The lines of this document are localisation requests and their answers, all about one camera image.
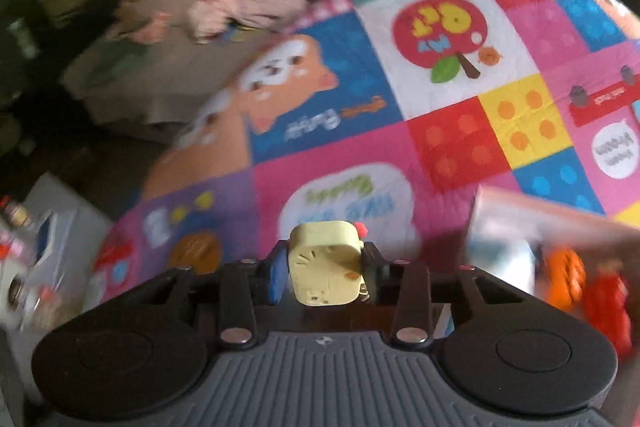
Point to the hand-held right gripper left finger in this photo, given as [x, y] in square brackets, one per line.
[276, 277]

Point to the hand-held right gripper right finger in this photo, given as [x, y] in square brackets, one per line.
[374, 272]

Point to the cream yellow toy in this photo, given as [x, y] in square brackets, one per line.
[322, 267]

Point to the pink cardboard box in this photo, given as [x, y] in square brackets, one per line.
[530, 217]

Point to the orange plastic toy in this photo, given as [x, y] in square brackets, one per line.
[565, 279]

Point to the red round doll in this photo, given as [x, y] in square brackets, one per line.
[607, 307]

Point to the colourful printed play mat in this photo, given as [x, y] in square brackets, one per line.
[450, 147]

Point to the grey storage box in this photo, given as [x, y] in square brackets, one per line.
[65, 217]

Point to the pink crumpled clothes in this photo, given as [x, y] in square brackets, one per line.
[245, 4]

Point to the small pink cloth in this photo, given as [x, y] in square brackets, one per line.
[150, 29]

